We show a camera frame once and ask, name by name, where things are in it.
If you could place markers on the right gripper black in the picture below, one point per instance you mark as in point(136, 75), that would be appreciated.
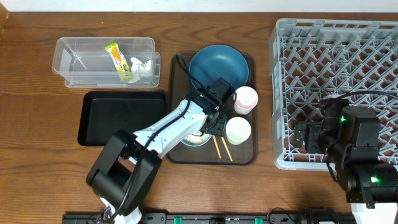
point(313, 129)

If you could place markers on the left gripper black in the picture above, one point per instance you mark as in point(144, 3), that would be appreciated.
point(222, 130)

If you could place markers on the white cup pink inside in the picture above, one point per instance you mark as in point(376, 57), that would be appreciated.
point(247, 99)

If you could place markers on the white cup green inside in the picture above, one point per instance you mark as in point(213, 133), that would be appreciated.
point(238, 130)

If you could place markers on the light blue bowl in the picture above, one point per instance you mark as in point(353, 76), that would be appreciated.
point(196, 141)

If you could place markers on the white tissue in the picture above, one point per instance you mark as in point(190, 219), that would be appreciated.
point(140, 69)

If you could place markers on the green orange snack wrapper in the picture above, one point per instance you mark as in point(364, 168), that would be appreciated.
point(120, 62)

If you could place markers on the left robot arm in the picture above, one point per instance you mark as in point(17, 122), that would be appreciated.
point(125, 170)

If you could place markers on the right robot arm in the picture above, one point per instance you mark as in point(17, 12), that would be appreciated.
point(348, 135)

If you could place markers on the grey dishwasher rack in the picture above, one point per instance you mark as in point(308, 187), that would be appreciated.
point(311, 59)

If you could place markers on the black food waste tray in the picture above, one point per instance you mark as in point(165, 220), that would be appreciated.
point(105, 112)

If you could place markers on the clear plastic waste bin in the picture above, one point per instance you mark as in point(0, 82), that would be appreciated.
point(84, 63)

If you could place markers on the dark blue plate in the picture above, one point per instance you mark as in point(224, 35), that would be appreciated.
point(219, 61)

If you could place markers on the wooden chopstick left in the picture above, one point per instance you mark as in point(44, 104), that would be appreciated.
point(216, 146)

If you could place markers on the wooden chopstick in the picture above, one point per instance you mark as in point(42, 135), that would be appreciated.
point(227, 149)
point(216, 146)

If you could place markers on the wooden chopstick right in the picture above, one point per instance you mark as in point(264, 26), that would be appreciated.
point(227, 149)

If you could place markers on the brown serving tray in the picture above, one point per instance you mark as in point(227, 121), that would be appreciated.
point(242, 154)

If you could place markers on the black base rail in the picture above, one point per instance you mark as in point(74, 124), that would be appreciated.
point(273, 218)

